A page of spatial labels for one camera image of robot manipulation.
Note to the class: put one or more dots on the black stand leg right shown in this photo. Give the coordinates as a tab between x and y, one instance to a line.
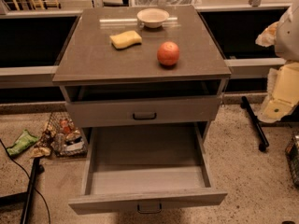
263	140

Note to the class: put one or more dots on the red orange apple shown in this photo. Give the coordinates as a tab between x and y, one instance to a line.
168	53

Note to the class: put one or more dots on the wire basket with snacks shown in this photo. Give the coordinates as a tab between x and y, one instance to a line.
62	136

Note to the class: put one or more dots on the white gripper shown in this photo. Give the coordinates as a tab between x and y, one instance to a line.
288	36

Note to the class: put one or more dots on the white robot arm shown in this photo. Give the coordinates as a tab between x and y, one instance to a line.
287	37

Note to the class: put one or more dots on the yellow sponge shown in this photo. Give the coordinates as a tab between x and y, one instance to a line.
125	39

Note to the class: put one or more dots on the black stand leg left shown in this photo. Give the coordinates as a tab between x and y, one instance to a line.
26	198

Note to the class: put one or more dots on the grey drawer cabinet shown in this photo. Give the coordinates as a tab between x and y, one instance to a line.
92	69

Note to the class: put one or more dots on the green snack bag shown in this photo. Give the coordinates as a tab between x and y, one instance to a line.
24	141

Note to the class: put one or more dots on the white bowl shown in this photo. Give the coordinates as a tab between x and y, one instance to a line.
153	17

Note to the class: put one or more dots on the black stand leg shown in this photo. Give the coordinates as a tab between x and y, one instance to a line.
26	198
263	140

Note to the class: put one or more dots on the open grey lower drawer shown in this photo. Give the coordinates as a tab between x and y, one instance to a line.
147	169

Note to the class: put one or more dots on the closed grey upper drawer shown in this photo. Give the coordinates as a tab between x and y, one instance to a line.
143	111

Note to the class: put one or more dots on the wire basket at right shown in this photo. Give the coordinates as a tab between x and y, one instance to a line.
292	155

